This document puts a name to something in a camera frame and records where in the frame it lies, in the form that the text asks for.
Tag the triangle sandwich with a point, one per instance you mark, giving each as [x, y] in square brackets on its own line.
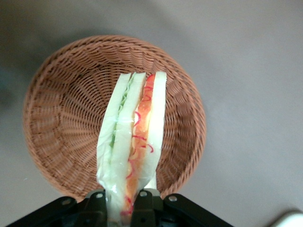
[123, 132]

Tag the round brown wicker basket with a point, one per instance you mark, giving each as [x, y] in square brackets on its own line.
[71, 106]

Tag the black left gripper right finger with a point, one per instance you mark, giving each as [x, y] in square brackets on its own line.
[146, 208]

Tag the beige plastic tray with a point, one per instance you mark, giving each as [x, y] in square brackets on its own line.
[292, 218]

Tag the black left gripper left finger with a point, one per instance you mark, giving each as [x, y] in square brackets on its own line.
[95, 208]

